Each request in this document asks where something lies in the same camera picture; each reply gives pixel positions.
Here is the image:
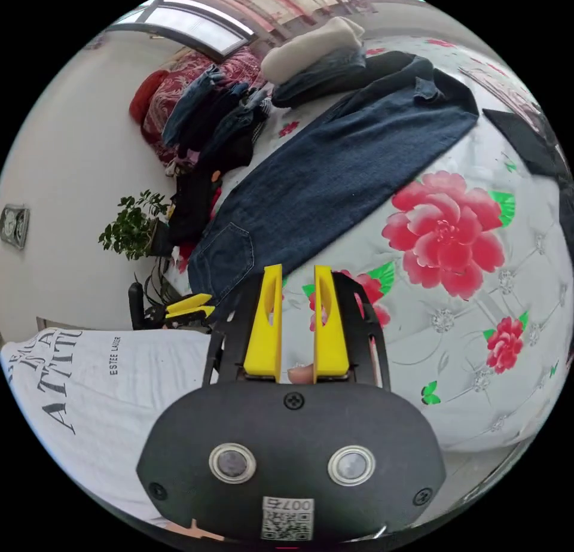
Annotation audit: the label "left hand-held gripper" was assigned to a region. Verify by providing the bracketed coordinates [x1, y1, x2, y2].
[144, 293, 217, 334]

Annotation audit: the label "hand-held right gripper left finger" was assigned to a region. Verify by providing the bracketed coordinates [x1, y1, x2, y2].
[243, 264, 283, 380]

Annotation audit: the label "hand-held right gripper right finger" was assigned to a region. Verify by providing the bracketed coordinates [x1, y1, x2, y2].
[312, 264, 350, 380]

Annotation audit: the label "blue jeans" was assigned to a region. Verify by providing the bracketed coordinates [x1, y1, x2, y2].
[187, 51, 480, 309]

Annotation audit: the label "potted green plant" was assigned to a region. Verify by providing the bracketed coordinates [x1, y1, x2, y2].
[98, 189, 176, 312]

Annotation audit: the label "bed with flowered quilt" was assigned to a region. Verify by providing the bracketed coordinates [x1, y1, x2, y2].
[166, 33, 574, 455]

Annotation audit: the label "person's body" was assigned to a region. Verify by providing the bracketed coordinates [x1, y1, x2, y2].
[0, 327, 221, 531]

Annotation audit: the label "pile of clothes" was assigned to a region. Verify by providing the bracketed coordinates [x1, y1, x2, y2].
[161, 64, 275, 259]

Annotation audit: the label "red pillow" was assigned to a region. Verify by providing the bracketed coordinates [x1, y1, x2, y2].
[129, 71, 170, 124]

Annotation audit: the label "red patterned rolled blanket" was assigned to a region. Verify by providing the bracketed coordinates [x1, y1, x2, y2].
[141, 49, 266, 167]

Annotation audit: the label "black flat board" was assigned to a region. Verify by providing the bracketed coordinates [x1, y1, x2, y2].
[482, 108, 571, 190]

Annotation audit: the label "stack of folded clothes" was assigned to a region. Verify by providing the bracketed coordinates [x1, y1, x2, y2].
[261, 17, 370, 109]

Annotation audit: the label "window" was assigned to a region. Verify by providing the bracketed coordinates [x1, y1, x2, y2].
[104, 0, 259, 63]

